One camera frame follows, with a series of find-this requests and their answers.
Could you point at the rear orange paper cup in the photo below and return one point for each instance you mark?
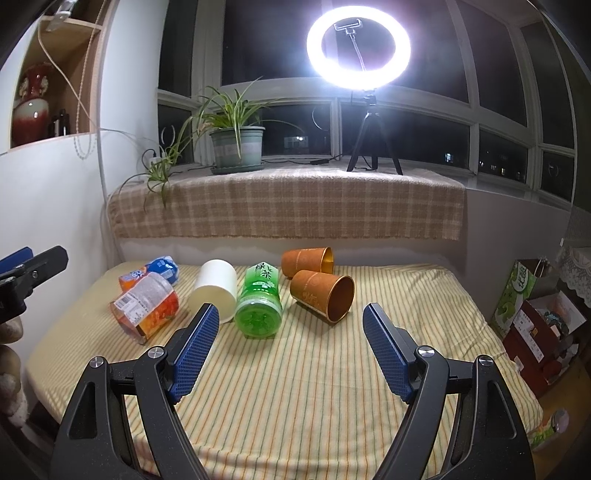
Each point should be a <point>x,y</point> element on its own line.
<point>313,259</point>

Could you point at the striped yellow table cloth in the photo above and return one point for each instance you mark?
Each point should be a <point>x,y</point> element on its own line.
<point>310,402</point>

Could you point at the green white carton box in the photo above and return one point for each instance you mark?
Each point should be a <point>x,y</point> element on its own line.
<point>527,279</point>

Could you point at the blue orange Arctic Ocean cup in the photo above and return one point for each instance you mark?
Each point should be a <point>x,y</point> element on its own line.
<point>163,266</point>

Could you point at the orange paper cup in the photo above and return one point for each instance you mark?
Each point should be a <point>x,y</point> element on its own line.
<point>313,259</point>
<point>329,295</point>

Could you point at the green tea cup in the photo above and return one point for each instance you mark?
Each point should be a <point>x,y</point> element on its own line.
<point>259,311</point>

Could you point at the red ceramic vase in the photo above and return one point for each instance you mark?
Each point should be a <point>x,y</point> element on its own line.
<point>30,116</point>

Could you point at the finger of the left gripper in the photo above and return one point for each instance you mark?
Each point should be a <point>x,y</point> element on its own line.
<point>18,284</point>
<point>15,259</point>

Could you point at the wooden wall shelf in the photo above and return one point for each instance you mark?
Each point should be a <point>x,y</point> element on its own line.
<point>71,36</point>

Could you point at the red cardboard box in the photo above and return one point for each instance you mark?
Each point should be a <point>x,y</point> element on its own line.
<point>546,336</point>

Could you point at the potted spider plant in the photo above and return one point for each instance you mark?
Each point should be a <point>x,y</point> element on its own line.
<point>233,123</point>

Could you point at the front orange paper cup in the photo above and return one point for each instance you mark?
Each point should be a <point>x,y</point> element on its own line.
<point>329,295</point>

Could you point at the ring light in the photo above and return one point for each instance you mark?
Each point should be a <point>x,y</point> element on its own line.
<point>358,48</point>

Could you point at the white paper cup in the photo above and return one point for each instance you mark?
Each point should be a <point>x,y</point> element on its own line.
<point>216,283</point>

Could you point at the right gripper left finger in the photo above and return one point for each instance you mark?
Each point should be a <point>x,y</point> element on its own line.
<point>94,440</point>

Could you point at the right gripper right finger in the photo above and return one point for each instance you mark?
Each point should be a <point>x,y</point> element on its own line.
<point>488,439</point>

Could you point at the black tripod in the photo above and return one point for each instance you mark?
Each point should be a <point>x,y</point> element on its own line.
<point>374,130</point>

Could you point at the beige plaid sill cloth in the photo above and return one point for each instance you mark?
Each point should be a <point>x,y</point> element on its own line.
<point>299,202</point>

